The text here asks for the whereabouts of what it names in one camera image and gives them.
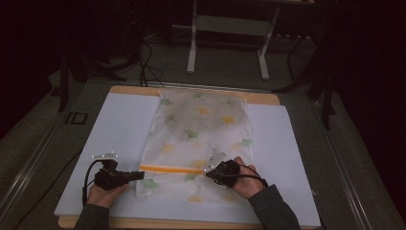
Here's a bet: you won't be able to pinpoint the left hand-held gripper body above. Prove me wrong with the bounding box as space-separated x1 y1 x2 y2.
91 151 132 192

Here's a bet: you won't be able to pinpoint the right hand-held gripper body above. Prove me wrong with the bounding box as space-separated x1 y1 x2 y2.
205 151 241 189

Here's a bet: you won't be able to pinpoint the person's left hand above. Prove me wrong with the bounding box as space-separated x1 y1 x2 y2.
86 182 130 209

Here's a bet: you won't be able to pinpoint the black rectangular bracket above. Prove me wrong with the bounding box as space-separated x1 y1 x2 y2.
65 111 89 126

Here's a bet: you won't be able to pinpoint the white foam mat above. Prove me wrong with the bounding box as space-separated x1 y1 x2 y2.
53 92 322 228

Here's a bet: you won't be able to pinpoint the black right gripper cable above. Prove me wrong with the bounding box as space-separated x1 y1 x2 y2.
223 163 269 188

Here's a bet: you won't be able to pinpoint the metal rail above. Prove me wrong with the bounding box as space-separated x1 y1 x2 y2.
0 104 70 219
310 100 373 230

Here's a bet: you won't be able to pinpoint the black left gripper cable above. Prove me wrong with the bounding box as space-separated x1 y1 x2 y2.
81 159 106 206

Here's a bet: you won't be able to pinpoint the black floor cables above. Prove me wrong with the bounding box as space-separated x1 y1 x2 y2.
137 39 166 88

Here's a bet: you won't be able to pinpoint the black stand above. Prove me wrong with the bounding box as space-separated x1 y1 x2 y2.
273 28 340 130
56 44 128 113

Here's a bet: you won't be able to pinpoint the white metal stand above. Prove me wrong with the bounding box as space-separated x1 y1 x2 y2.
186 0 281 81

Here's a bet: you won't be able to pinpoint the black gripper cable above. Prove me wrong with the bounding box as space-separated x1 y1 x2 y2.
81 159 106 206
223 163 269 188

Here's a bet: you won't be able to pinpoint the white leaf-print mesh laundry bag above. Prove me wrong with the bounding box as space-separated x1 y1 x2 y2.
135 89 256 205

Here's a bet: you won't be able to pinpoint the person's right hand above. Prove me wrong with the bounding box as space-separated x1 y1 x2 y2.
230 156 266 199

